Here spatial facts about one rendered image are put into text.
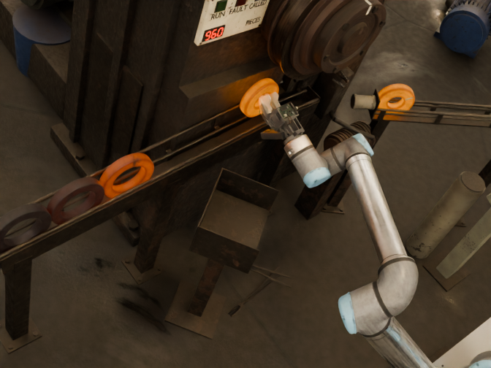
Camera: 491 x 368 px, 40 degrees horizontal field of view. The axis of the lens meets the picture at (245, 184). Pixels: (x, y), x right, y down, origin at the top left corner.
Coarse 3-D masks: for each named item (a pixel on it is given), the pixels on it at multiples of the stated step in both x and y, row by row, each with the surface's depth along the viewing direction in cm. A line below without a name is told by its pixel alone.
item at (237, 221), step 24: (216, 192) 231; (240, 192) 230; (264, 192) 226; (216, 216) 226; (240, 216) 228; (264, 216) 231; (192, 240) 212; (216, 240) 209; (240, 240) 223; (216, 264) 240; (240, 264) 215; (192, 288) 275; (168, 312) 266; (192, 312) 267; (216, 312) 271
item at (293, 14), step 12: (300, 0) 205; (312, 0) 202; (384, 0) 233; (288, 12) 208; (300, 12) 204; (276, 24) 212; (288, 24) 208; (300, 24) 208; (276, 36) 214; (288, 36) 209; (276, 48) 218; (288, 48) 214; (276, 60) 225; (288, 60) 220; (288, 72) 227
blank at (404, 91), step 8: (384, 88) 269; (392, 88) 267; (400, 88) 267; (408, 88) 268; (384, 96) 269; (392, 96) 269; (400, 96) 270; (408, 96) 270; (384, 104) 273; (392, 104) 276; (400, 104) 274; (408, 104) 274; (400, 112) 277
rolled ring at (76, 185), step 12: (84, 180) 203; (96, 180) 207; (60, 192) 200; (72, 192) 200; (96, 192) 208; (48, 204) 202; (60, 204) 200; (84, 204) 214; (96, 204) 214; (60, 216) 205; (72, 216) 211
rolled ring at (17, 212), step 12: (24, 204) 194; (36, 204) 197; (12, 216) 191; (24, 216) 193; (36, 216) 197; (48, 216) 201; (0, 228) 191; (36, 228) 204; (0, 240) 194; (12, 240) 202; (24, 240) 204
